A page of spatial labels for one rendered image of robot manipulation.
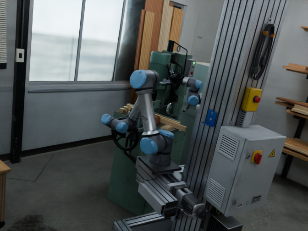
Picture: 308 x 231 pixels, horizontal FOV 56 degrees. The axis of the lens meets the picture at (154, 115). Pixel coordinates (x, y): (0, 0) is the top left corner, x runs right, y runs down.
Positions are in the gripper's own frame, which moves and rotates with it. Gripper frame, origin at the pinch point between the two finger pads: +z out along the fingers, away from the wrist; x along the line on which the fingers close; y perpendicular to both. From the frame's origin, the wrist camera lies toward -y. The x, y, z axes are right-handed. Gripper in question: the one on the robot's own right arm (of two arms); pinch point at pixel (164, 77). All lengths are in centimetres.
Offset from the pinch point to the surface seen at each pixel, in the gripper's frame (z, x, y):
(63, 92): 146, 22, -54
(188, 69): -3.0, -31.7, -18.0
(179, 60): 3.1, -29.5, -6.7
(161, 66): 6.7, -6.9, 3.8
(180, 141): -10, 13, -74
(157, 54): 10.5, -11.2, 12.9
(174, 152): -10, 25, -77
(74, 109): 143, 23, -84
